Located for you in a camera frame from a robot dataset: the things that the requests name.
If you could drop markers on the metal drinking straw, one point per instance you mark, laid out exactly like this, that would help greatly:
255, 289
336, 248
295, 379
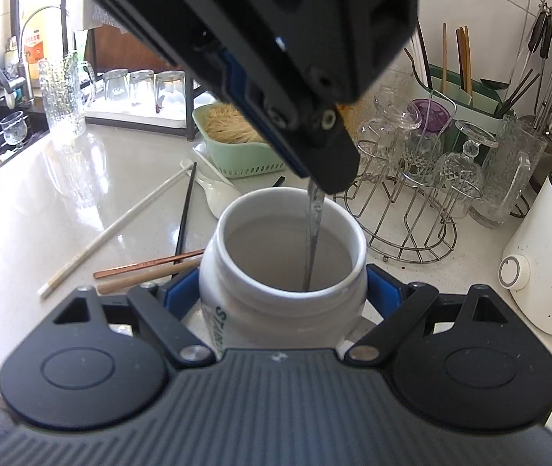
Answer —
424, 58

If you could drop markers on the tall textured glass pitcher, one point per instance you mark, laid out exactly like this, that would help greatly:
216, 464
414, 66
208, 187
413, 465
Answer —
62, 97

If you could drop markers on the white glass tray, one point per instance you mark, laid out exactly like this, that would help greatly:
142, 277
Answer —
130, 115

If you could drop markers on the crystal goblet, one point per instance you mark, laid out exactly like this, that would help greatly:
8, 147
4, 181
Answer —
455, 177
378, 141
421, 153

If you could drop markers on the white ceramic spoon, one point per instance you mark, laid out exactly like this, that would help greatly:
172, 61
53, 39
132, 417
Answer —
222, 201

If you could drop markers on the purple cup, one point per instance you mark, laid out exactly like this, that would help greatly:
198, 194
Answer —
431, 114

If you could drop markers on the dark ladle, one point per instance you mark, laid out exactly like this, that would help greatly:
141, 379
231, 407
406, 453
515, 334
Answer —
494, 83

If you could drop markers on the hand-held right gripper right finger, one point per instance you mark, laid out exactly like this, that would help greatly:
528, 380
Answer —
382, 291

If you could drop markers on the green utensil holder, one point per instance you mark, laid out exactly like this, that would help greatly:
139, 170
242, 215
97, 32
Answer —
470, 107

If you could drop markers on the black chopsticks pair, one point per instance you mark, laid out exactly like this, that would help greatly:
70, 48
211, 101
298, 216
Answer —
518, 92

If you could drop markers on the black chopstick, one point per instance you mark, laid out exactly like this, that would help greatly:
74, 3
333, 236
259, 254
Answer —
279, 182
185, 213

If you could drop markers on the white ceramic jar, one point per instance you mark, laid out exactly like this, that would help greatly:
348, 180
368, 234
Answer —
256, 308

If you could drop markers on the green plastic basket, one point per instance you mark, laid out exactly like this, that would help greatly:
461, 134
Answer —
237, 161

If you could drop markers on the white electric appliance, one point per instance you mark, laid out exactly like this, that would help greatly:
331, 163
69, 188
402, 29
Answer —
547, 252

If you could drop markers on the orange box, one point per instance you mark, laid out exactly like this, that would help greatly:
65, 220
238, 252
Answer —
34, 46

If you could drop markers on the metal kitchen faucet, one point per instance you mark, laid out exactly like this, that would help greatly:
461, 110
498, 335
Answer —
19, 70

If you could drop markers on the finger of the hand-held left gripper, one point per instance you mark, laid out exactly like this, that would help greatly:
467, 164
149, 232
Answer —
256, 116
324, 155

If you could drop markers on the dry noodles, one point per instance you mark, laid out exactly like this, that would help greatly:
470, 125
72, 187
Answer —
227, 126

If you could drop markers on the small crystal glass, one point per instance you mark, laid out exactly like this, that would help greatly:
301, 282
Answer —
14, 128

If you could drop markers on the silver metal spoon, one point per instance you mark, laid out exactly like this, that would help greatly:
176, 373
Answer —
312, 233

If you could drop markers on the white chopstick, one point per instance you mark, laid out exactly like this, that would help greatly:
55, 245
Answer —
111, 233

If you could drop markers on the brown chopstick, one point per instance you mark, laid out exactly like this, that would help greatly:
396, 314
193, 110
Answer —
460, 58
468, 58

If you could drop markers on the black metal shelf frame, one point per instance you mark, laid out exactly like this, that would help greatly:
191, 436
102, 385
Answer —
190, 116

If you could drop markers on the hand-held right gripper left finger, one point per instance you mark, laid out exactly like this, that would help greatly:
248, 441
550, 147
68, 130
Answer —
181, 293

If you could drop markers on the pale wooden chopstick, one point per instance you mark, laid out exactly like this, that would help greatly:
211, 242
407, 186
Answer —
445, 58

